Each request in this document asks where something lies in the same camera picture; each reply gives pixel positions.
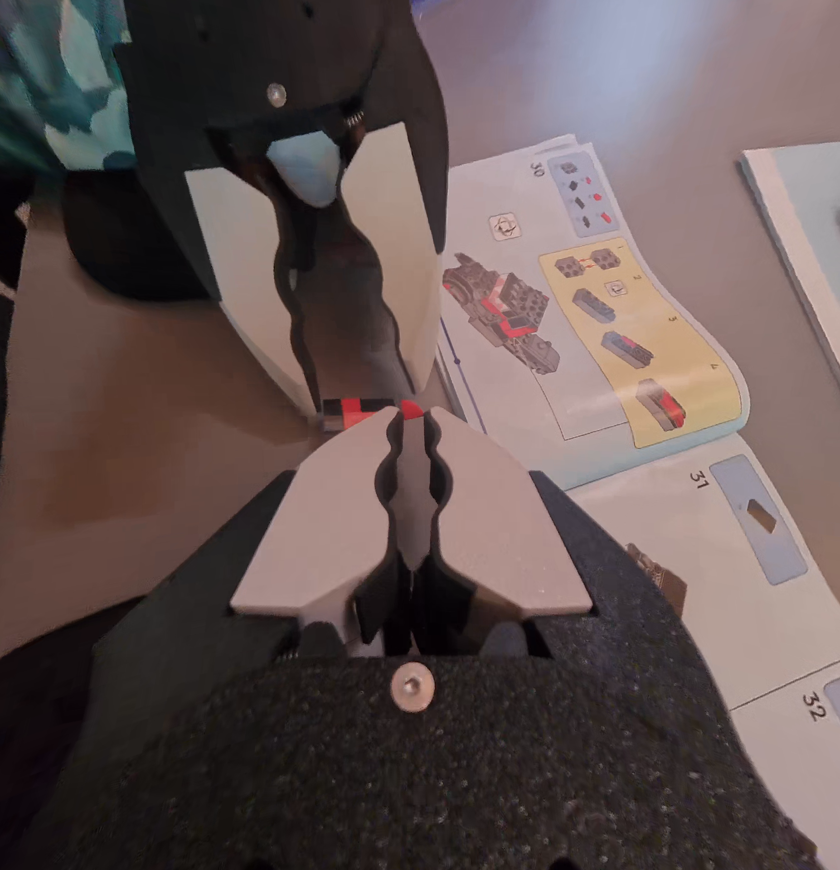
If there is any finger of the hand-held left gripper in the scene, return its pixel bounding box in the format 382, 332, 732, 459
184, 146, 325, 417
337, 121, 441, 396

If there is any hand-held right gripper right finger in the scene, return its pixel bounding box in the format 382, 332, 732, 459
415, 405, 595, 657

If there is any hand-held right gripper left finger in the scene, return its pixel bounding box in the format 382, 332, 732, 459
229, 406, 413, 657

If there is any red and black brick assembly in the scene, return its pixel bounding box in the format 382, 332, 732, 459
322, 397, 398, 433

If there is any person's left forearm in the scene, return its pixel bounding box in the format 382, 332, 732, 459
0, 0, 136, 179

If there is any grey-brown desk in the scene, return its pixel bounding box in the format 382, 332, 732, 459
0, 0, 840, 670

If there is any dark cloth bundle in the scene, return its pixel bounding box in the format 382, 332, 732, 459
61, 170, 217, 302

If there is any open building instruction booklet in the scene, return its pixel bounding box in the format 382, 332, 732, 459
433, 132, 840, 870

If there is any closed pale instruction booklet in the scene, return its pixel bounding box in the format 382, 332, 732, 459
738, 139, 840, 409

